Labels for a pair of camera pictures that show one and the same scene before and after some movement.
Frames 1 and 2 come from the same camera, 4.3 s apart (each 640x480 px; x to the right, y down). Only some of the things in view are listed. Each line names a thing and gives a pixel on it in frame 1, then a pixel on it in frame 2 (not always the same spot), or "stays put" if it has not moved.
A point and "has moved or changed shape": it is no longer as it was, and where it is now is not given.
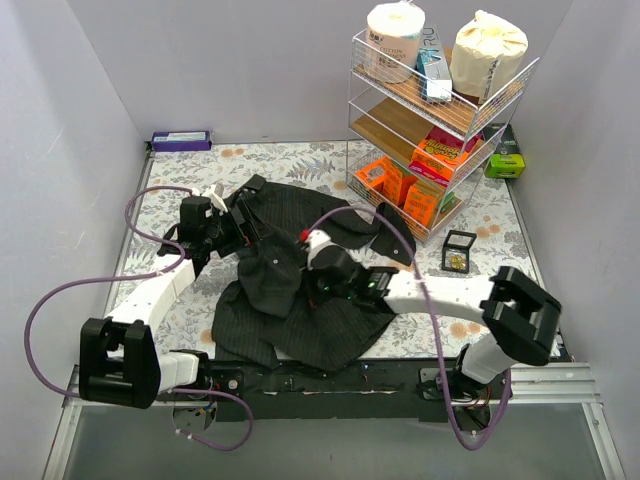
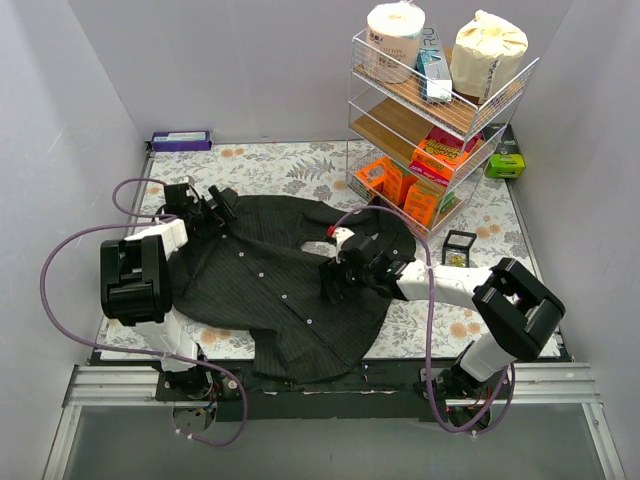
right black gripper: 314,270 -> 335,276
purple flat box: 169,141 stays put
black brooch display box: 456,251 stays put
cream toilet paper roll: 487,52 stays put
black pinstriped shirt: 262,310 has moved or changed shape
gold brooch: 457,262 stays put
